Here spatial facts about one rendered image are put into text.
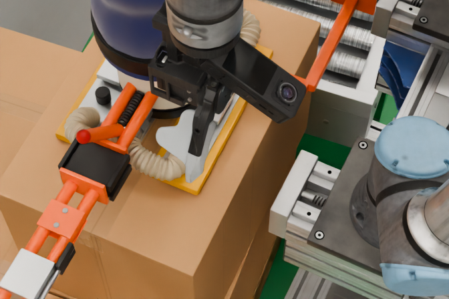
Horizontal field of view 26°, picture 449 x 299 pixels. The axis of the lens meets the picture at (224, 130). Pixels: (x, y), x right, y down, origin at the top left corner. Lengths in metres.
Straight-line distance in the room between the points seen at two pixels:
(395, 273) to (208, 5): 0.61
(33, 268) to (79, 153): 0.21
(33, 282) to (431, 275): 0.60
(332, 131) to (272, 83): 1.41
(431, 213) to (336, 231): 0.32
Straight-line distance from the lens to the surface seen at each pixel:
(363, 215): 1.61
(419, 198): 1.37
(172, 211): 1.73
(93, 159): 1.61
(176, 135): 1.06
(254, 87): 0.98
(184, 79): 1.01
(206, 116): 1.01
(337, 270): 1.77
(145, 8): 1.46
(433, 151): 1.44
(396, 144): 1.44
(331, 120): 2.36
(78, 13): 3.20
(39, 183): 1.78
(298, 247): 1.76
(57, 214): 1.57
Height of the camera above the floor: 2.49
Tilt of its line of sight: 59 degrees down
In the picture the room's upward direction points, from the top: straight up
